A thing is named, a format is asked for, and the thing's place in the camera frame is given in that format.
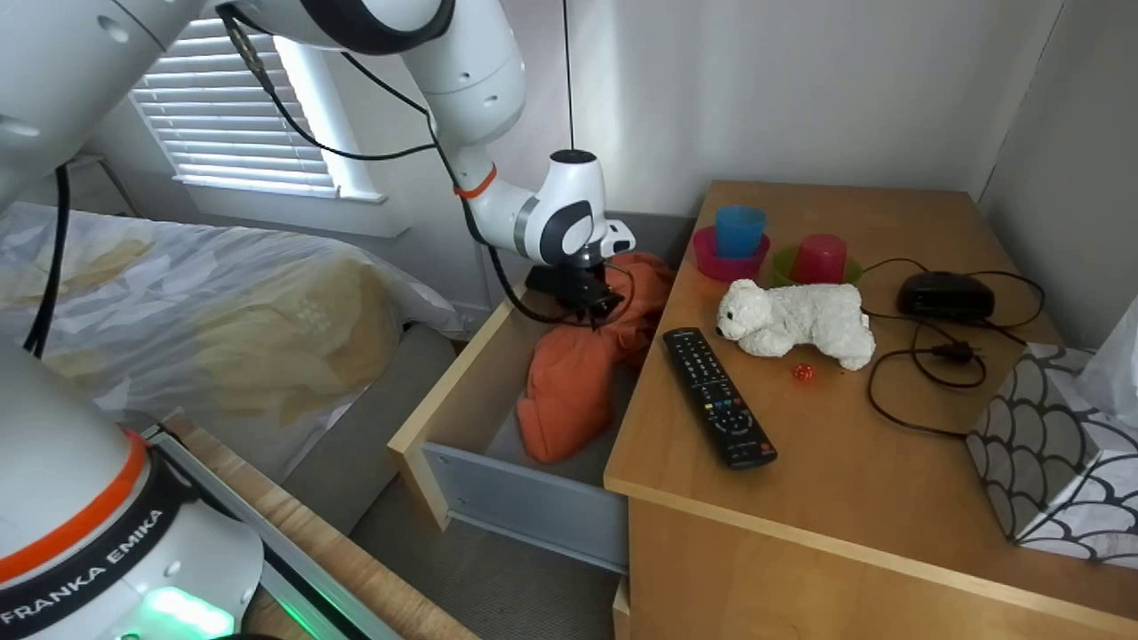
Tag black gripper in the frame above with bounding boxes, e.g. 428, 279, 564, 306
526, 254, 623, 329

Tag orange towel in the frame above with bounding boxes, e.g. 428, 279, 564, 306
511, 249, 677, 469

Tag wooden cabinet drawer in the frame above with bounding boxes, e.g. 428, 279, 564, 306
387, 209, 696, 581

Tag wooden cabinet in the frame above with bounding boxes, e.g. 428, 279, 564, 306
601, 178, 1138, 640

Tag pink plastic plate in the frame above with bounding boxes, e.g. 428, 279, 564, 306
688, 224, 775, 284

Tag blue plastic cup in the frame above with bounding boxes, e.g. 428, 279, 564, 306
710, 204, 773, 262

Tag black remote control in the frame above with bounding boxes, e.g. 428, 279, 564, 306
656, 323, 781, 473

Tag white plush bear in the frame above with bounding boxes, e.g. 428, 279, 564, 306
710, 279, 878, 375

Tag red plastic cup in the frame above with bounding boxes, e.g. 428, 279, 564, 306
793, 230, 852, 288

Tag black alarm clock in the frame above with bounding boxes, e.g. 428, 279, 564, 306
897, 272, 1000, 329

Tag wooden robot table edge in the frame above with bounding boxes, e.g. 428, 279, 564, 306
144, 408, 476, 640

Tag white window blinds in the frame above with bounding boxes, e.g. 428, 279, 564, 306
124, 13, 347, 199

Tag white bed blanket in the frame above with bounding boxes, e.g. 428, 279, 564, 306
0, 197, 481, 482

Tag scale patterned tissue box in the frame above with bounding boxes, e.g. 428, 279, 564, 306
965, 341, 1138, 574

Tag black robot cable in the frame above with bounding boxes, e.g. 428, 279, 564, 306
20, 4, 564, 363

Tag white window frame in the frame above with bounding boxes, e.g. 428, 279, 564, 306
173, 34, 412, 241

